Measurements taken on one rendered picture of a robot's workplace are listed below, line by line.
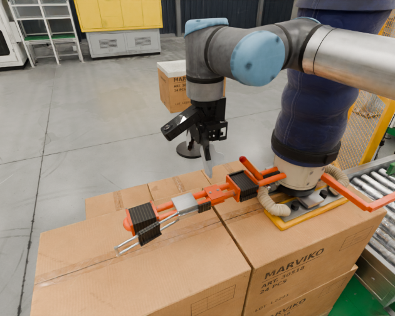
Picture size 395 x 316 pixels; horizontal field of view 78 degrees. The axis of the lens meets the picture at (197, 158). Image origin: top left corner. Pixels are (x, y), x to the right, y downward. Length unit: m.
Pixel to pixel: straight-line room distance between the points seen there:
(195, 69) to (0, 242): 2.24
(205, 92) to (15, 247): 2.12
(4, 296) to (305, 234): 1.89
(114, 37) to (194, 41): 7.36
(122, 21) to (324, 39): 7.43
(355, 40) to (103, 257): 0.83
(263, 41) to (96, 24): 7.38
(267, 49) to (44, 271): 0.84
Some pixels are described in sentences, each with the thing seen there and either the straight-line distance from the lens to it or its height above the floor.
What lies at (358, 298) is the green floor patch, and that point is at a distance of 2.09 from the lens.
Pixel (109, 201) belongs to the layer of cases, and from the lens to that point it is 1.65.
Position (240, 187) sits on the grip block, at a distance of 0.83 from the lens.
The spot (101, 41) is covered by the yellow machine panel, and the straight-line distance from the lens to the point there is 7.86.
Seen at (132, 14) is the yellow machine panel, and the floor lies 1.10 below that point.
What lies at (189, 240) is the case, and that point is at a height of 0.94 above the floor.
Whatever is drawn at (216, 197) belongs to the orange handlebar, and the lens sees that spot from 0.80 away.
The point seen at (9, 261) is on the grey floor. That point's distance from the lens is 2.38.
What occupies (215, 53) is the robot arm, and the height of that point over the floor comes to 1.54.
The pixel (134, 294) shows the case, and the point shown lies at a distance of 0.79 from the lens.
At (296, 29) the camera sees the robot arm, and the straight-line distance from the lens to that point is 0.56.
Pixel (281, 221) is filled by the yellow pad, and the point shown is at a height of 0.96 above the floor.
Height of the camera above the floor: 1.64
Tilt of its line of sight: 35 degrees down
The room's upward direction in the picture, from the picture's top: straight up
